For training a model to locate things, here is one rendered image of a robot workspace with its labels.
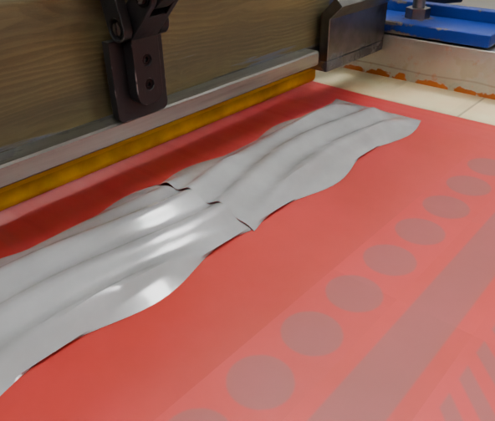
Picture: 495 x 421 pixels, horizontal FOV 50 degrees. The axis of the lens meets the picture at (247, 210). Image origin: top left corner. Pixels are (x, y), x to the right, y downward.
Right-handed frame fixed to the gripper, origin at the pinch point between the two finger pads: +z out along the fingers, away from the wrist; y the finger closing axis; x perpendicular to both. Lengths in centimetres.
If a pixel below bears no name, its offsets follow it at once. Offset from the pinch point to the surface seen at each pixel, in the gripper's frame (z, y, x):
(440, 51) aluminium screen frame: 3.1, 7.8, 25.3
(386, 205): 5.9, 14.1, 6.1
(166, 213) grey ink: 5.3, 6.7, -2.2
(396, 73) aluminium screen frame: 5.4, 4.4, 25.3
